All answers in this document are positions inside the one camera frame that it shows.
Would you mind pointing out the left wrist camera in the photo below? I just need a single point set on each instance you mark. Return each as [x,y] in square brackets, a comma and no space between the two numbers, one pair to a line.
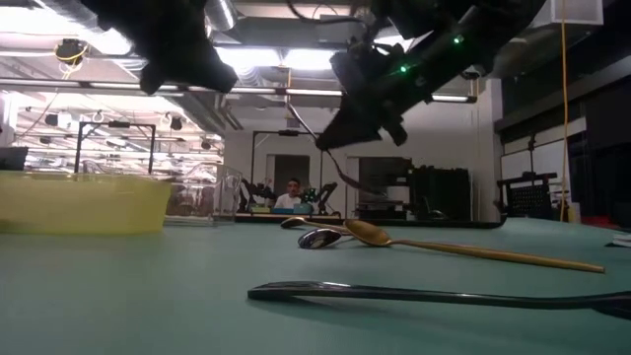
[150,81]

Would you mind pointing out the gold spoon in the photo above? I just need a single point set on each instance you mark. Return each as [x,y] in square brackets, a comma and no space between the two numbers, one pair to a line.
[293,222]
[367,232]

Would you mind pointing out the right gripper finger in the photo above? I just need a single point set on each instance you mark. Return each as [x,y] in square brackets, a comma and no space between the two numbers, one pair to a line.
[352,129]

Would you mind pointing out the green table mat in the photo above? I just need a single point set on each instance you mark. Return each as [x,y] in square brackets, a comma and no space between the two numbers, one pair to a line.
[148,296]

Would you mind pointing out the white wall board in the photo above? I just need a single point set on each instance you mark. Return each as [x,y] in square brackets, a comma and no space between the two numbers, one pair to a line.
[515,165]

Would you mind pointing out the person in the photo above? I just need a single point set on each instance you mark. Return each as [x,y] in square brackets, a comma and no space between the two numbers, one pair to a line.
[288,199]

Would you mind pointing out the clear plastic bin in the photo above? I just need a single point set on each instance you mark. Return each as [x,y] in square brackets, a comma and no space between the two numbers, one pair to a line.
[197,202]

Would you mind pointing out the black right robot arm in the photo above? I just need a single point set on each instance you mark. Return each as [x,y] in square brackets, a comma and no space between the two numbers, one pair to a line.
[493,24]

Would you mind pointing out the long fluorescent light strip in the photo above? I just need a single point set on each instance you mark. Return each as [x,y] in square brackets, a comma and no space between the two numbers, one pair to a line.
[305,92]

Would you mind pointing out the round silver air duct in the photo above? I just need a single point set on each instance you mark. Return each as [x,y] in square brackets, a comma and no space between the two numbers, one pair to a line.
[222,15]

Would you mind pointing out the black spoon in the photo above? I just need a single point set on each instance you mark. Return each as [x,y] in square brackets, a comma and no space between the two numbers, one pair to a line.
[339,171]
[394,295]

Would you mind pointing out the neighbour station table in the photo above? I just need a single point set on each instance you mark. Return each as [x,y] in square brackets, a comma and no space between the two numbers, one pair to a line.
[276,216]

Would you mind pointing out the dark monitor screen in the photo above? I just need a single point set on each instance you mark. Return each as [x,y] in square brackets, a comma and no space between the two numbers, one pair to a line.
[12,160]

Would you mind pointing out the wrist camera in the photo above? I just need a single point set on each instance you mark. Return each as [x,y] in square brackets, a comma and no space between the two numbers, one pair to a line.
[398,134]
[150,81]

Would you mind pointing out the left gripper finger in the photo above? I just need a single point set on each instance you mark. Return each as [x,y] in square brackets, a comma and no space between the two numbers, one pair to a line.
[207,74]

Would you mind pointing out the black cabinet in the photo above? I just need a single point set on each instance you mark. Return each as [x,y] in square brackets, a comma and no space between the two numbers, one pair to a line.
[443,194]

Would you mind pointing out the dark shelf unit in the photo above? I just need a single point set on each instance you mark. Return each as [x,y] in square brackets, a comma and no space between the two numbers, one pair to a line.
[394,172]

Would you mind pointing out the white air conditioning unit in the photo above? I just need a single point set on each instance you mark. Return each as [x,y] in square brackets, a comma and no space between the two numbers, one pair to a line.
[567,12]

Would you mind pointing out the black perforated cart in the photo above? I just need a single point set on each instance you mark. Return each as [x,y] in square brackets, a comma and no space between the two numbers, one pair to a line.
[530,199]

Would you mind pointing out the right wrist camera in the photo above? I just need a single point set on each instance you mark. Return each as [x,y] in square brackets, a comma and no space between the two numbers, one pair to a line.
[398,134]

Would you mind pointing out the yellow plastic bin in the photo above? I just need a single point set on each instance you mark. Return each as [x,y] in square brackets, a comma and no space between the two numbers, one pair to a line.
[84,207]

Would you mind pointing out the black metal gantry frame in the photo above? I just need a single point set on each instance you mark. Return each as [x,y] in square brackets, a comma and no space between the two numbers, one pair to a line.
[152,148]
[288,133]

